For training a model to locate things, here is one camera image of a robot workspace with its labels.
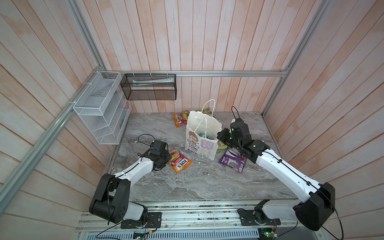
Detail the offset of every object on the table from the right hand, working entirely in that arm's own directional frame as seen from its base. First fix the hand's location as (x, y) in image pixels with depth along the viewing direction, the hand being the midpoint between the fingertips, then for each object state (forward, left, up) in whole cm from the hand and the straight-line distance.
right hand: (216, 132), depth 79 cm
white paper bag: (+14, +6, -15) cm, 21 cm away
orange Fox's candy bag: (-7, +21, -20) cm, 30 cm away
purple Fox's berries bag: (-4, -14, -22) cm, 27 cm away
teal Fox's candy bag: (+10, +6, -16) cm, 20 cm away
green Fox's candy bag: (+37, +1, -21) cm, 43 cm away
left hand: (-7, +27, -19) cm, 34 cm away
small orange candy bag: (+28, +25, -22) cm, 43 cm away
